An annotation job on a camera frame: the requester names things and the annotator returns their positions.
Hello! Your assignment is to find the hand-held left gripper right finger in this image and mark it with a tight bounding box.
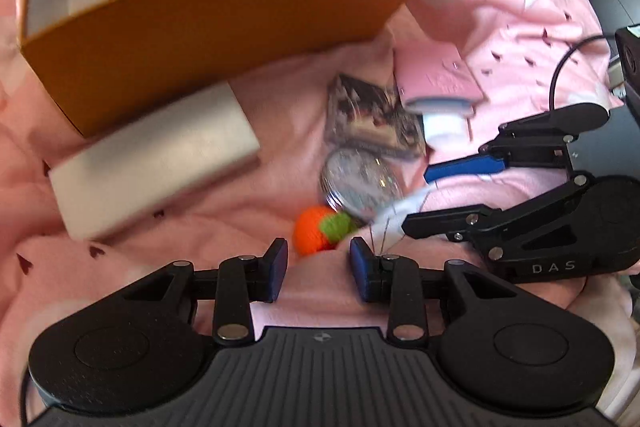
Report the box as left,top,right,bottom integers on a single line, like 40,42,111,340
349,237,521,344

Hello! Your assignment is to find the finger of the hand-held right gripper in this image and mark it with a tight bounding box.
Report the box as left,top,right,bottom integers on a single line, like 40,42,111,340
424,103,611,184
402,176,592,263

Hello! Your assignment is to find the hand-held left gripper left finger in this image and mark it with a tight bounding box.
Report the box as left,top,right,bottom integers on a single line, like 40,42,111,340
122,238,290,348

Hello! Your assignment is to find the white tube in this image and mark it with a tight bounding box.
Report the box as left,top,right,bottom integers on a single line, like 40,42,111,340
402,94,476,152

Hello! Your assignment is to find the orange green crochet ball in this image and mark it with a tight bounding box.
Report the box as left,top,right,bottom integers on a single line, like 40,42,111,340
293,206,357,255

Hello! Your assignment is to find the round clear glitter case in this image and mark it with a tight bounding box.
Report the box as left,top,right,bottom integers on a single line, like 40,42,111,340
320,147,404,223

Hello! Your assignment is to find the pink card wallet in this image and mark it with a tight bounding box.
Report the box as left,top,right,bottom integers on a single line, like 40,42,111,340
392,44,486,108

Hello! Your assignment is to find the dark photo card pack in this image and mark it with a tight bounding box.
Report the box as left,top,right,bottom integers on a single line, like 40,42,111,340
324,73,428,160

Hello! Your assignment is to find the long silver box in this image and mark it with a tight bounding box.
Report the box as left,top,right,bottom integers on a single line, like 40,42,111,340
48,81,262,242

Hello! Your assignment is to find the orange cardboard box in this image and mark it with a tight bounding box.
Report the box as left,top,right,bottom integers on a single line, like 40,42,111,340
19,0,436,140

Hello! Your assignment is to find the pink printed blanket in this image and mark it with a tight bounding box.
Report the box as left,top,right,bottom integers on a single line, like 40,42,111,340
0,0,636,358

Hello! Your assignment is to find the black cable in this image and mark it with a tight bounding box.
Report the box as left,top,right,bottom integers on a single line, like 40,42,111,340
548,34,621,112

